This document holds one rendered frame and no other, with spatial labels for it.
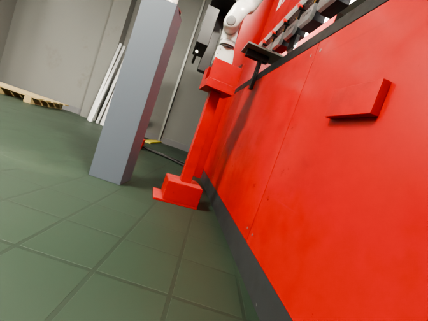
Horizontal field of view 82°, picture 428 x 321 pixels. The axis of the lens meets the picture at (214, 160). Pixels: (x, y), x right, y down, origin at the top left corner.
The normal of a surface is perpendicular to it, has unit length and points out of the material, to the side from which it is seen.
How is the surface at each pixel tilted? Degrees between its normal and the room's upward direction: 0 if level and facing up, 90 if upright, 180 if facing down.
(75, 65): 90
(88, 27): 90
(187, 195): 90
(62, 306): 0
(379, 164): 90
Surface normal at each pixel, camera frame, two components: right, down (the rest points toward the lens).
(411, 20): -0.93, -0.31
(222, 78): 0.25, 0.17
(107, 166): 0.00, 0.08
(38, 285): 0.32, -0.94
